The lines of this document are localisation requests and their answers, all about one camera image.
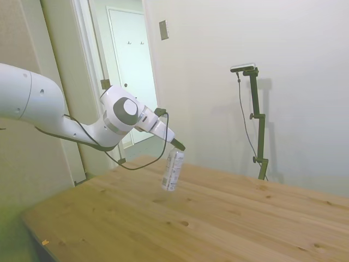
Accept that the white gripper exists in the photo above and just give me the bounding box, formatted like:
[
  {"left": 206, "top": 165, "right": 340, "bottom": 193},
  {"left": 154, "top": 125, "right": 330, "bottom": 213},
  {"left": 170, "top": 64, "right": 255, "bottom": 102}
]
[{"left": 135, "top": 106, "right": 187, "bottom": 151}]

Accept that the clear plastic water bottle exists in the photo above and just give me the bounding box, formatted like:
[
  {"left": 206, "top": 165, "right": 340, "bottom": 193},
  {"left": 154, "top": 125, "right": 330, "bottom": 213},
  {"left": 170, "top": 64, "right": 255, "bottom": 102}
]
[{"left": 161, "top": 147, "right": 185, "bottom": 193}]

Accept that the white door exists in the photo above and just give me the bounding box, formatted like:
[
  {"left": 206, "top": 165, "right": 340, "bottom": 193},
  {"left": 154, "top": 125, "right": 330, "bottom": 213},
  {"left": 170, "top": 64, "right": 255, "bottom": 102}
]
[{"left": 106, "top": 7, "right": 159, "bottom": 150}]

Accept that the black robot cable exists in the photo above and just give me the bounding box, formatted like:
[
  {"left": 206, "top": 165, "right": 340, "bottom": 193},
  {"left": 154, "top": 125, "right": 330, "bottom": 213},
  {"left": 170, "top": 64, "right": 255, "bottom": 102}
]
[{"left": 63, "top": 111, "right": 170, "bottom": 171}]

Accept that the dark green camera stand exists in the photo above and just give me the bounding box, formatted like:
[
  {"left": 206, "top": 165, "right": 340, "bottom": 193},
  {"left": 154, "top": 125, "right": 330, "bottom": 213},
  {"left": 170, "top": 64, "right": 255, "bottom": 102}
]
[{"left": 242, "top": 67, "right": 269, "bottom": 181}]

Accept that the grey exterior camera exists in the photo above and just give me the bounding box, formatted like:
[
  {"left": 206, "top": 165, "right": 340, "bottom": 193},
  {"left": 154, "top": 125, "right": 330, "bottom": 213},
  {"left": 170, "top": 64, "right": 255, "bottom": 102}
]
[{"left": 230, "top": 62, "right": 257, "bottom": 74}]

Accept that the grey wall plate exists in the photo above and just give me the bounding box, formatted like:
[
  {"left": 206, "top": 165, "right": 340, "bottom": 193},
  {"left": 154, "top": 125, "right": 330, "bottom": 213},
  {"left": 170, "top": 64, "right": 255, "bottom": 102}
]
[{"left": 159, "top": 19, "right": 170, "bottom": 41}]

